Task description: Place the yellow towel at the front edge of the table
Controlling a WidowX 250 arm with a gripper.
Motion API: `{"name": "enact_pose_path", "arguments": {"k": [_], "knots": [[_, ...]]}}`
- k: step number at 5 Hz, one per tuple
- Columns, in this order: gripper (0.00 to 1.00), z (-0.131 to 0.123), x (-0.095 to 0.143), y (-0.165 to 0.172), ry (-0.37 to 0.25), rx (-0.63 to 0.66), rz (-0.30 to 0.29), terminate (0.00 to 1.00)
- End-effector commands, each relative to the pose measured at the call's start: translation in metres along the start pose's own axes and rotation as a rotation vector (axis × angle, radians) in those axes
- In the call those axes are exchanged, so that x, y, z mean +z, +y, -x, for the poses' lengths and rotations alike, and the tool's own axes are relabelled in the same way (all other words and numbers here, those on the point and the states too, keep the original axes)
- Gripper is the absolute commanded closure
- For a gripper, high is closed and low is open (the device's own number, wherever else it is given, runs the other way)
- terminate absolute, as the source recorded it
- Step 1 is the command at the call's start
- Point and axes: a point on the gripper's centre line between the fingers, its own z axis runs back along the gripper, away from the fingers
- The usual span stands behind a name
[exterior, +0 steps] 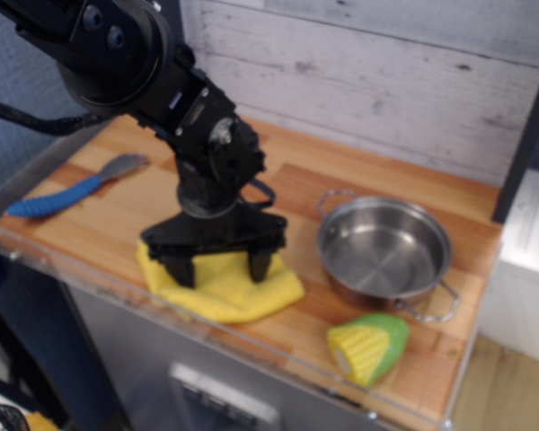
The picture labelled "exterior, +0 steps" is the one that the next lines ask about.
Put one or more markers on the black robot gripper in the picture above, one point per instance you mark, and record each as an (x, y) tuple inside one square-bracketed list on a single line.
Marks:
[(176, 241)]

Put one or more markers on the yellow cloth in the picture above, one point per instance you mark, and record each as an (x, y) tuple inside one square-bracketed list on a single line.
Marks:
[(224, 291)]

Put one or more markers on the stainless steel pot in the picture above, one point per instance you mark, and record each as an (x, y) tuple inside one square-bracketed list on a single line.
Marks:
[(386, 253)]

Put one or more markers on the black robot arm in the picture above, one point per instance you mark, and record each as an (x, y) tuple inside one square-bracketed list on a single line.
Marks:
[(121, 58)]

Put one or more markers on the silver button control panel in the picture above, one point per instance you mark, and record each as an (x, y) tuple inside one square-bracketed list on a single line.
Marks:
[(202, 390)]

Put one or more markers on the toy corn cob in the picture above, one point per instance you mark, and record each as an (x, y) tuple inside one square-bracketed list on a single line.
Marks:
[(368, 347)]

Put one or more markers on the clear acrylic table guard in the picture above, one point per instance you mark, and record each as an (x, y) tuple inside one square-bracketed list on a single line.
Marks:
[(417, 394)]

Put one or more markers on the yellow and black object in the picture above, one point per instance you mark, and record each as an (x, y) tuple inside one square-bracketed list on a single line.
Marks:
[(13, 419)]

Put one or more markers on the white cabinet at right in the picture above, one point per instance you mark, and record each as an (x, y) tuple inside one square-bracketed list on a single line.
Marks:
[(510, 308)]

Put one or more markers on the blue handled metal spork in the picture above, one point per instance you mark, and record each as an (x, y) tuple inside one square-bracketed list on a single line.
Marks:
[(54, 203)]

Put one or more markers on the grey metal side rail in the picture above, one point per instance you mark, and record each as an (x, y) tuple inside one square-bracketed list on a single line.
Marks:
[(44, 164)]

